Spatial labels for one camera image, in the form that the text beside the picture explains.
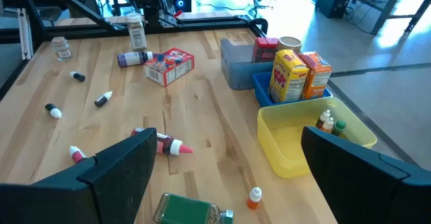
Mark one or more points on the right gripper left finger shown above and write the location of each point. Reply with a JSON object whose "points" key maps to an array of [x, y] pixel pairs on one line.
{"points": [[101, 190]]}

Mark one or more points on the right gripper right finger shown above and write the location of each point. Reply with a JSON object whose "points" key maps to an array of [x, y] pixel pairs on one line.
{"points": [[370, 190]]}

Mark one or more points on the dark green bottle green cap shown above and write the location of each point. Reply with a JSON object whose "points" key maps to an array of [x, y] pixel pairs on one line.
{"points": [[338, 127]]}

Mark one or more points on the orange dropper bottle white cap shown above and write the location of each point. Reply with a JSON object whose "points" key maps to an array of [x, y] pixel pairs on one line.
{"points": [[327, 125], [254, 202]]}

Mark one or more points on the orange mini wheats box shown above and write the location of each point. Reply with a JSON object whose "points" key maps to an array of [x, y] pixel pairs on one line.
{"points": [[318, 76]]}

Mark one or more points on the yellow corn pops box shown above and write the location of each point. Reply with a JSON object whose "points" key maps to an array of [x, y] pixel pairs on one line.
{"points": [[288, 77]]}

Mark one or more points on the glass spice jar white lid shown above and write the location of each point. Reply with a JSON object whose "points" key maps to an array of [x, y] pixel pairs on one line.
{"points": [[137, 35]]}

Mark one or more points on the furikake jar tan lid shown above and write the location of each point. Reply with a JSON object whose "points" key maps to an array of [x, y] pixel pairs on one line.
{"points": [[289, 43]]}

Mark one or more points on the red smoked paprika tin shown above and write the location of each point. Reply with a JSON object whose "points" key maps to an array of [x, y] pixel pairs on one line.
{"points": [[264, 50]]}

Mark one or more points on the red dropper bottle white cap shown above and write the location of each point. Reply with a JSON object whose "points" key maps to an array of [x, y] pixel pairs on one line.
{"points": [[77, 155]]}

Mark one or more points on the brown dropper bottle white cap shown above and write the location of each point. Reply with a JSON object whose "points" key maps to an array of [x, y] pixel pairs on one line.
{"points": [[323, 118]]}

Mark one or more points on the maroon dropper bottle white cap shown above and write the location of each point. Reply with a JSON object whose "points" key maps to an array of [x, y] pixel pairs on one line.
{"points": [[101, 101]]}

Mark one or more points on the square herb jar green label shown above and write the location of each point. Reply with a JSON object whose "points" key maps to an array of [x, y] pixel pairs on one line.
{"points": [[188, 212]]}

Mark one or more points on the grass green dropper bottle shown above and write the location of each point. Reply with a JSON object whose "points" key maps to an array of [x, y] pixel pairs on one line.
{"points": [[51, 108]]}

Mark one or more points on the yellow plastic bin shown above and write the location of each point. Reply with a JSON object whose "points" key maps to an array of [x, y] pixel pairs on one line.
{"points": [[286, 140]]}

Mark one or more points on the black dropper bottle white cap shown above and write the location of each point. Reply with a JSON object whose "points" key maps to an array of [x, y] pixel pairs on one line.
{"points": [[79, 77]]}

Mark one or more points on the purple food colouring bottle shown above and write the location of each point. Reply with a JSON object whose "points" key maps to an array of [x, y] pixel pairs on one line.
{"points": [[133, 59]]}

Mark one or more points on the red froot loops box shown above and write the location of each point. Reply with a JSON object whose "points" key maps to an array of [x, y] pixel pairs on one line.
{"points": [[168, 66]]}

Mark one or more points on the small clear glass jar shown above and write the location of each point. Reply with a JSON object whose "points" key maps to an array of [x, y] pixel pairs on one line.
{"points": [[61, 49]]}

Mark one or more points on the blue plastic basket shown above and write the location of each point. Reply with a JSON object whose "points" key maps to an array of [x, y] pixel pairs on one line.
{"points": [[261, 89]]}

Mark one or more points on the grey plastic bin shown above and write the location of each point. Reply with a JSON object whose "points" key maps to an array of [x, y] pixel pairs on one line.
{"points": [[239, 72]]}

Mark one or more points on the red clamp lever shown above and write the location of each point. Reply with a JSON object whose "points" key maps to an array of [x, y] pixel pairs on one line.
{"points": [[178, 13]]}

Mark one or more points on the white plastic rail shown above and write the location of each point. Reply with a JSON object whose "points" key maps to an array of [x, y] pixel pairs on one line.
{"points": [[25, 32]]}

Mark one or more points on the black background table frame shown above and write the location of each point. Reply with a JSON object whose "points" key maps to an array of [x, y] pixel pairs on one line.
{"points": [[390, 7]]}

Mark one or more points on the black aluminium table frame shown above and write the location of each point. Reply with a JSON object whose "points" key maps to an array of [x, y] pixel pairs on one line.
{"points": [[208, 25]]}

